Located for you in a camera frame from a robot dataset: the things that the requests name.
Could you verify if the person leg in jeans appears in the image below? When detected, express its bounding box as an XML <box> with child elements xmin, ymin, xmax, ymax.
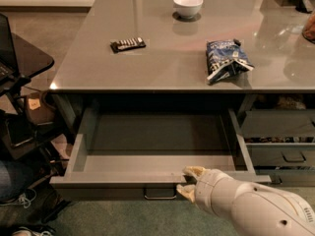
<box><xmin>0</xmin><ymin>160</ymin><xmax>34</xmax><ymax>203</ymax></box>

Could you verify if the black laptop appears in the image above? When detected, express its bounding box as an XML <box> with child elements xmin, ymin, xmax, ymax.
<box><xmin>0</xmin><ymin>13</ymin><xmax>19</xmax><ymax>83</ymax></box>

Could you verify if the brown bag with tag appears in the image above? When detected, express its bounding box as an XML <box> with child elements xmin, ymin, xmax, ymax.
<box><xmin>25</xmin><ymin>90</ymin><xmax>56</xmax><ymax>125</ymax></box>

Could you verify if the grey drawer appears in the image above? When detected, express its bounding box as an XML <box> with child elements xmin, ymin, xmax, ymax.
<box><xmin>241</xmin><ymin>109</ymin><xmax>315</xmax><ymax>138</ymax></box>
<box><xmin>256</xmin><ymin>170</ymin><xmax>315</xmax><ymax>187</ymax></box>
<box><xmin>247</xmin><ymin>143</ymin><xmax>315</xmax><ymax>166</ymax></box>
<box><xmin>51</xmin><ymin>108</ymin><xmax>271</xmax><ymax>201</ymax></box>

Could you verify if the brown object table right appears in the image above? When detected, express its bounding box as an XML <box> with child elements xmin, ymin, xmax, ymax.
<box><xmin>302</xmin><ymin>12</ymin><xmax>315</xmax><ymax>43</ymax></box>

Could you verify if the black snack bar package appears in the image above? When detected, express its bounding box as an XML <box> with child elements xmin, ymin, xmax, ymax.
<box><xmin>110</xmin><ymin>37</ymin><xmax>146</xmax><ymax>53</ymax></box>

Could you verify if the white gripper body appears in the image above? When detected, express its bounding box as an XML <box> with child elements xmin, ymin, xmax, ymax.
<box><xmin>195</xmin><ymin>169</ymin><xmax>238</xmax><ymax>219</ymax></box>

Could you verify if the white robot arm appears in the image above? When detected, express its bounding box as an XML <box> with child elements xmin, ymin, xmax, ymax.
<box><xmin>176</xmin><ymin>166</ymin><xmax>315</xmax><ymax>236</ymax></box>

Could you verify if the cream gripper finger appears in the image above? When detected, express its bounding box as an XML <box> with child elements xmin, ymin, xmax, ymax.
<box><xmin>183</xmin><ymin>166</ymin><xmax>209</xmax><ymax>183</ymax></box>
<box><xmin>176</xmin><ymin>184</ymin><xmax>195</xmax><ymax>204</ymax></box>

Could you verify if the white sneaker lower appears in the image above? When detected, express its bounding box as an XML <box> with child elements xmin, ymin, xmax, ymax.
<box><xmin>11</xmin><ymin>227</ymin><xmax>55</xmax><ymax>236</ymax></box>

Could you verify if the white ceramic bowl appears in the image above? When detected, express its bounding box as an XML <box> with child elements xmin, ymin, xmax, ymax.
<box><xmin>173</xmin><ymin>0</ymin><xmax>204</xmax><ymax>19</ymax></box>

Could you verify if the blue chip bag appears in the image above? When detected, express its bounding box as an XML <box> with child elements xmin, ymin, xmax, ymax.
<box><xmin>206</xmin><ymin>39</ymin><xmax>254</xmax><ymax>84</ymax></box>

